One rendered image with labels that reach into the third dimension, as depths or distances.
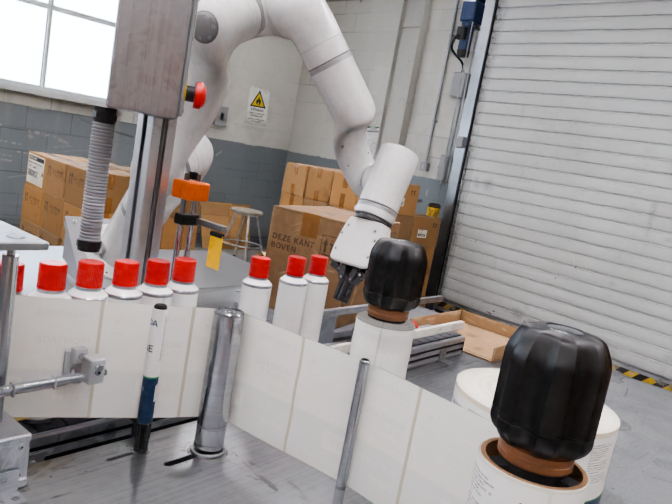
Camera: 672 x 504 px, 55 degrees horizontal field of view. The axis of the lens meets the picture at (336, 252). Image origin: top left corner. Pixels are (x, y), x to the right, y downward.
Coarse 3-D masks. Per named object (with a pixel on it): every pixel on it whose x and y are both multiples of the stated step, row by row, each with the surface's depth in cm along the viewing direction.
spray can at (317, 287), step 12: (312, 264) 120; (324, 264) 120; (312, 276) 120; (324, 276) 121; (312, 288) 119; (324, 288) 120; (312, 300) 120; (324, 300) 121; (312, 312) 120; (300, 324) 121; (312, 324) 120; (312, 336) 121
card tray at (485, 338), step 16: (416, 320) 181; (432, 320) 188; (448, 320) 196; (464, 320) 201; (480, 320) 197; (464, 336) 183; (480, 336) 187; (496, 336) 190; (464, 352) 168; (480, 352) 170; (496, 352) 164
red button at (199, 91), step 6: (198, 84) 90; (186, 90) 90; (192, 90) 90; (198, 90) 90; (204, 90) 90; (186, 96) 90; (192, 96) 90; (198, 96) 90; (204, 96) 90; (198, 102) 90; (204, 102) 91; (198, 108) 91
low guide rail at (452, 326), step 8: (424, 328) 151; (432, 328) 153; (440, 328) 156; (448, 328) 159; (456, 328) 163; (416, 336) 148; (424, 336) 151; (336, 344) 126; (344, 344) 127; (344, 352) 127
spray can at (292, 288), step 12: (288, 264) 115; (300, 264) 115; (288, 276) 115; (300, 276) 115; (288, 288) 114; (300, 288) 115; (276, 300) 117; (288, 300) 115; (300, 300) 115; (276, 312) 116; (288, 312) 115; (300, 312) 116; (276, 324) 116; (288, 324) 115
